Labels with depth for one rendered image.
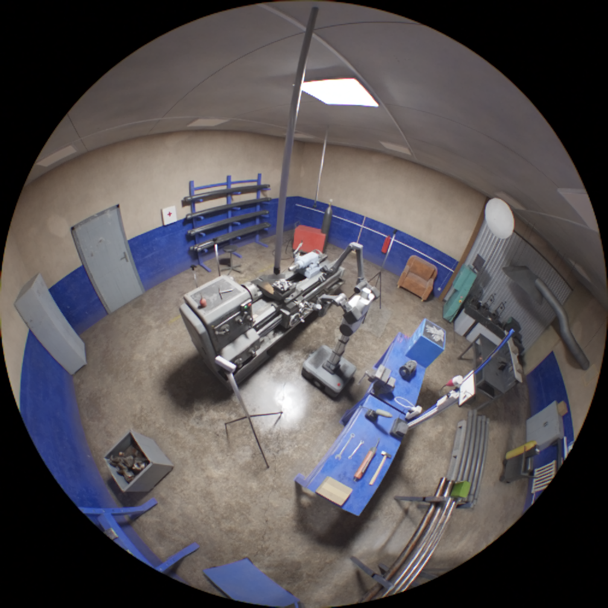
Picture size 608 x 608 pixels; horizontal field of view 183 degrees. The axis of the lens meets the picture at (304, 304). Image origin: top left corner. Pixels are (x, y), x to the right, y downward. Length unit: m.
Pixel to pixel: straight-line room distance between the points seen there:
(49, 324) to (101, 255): 1.73
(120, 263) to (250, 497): 4.58
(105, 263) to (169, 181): 2.12
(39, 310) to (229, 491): 3.73
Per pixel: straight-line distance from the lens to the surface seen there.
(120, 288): 4.88
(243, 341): 2.15
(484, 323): 5.49
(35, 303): 3.96
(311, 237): 5.27
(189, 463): 2.75
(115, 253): 4.59
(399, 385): 2.21
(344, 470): 1.76
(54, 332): 4.14
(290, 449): 2.54
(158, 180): 4.55
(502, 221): 3.95
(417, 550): 2.43
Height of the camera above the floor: 2.53
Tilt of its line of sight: 41 degrees down
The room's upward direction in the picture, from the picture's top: 10 degrees clockwise
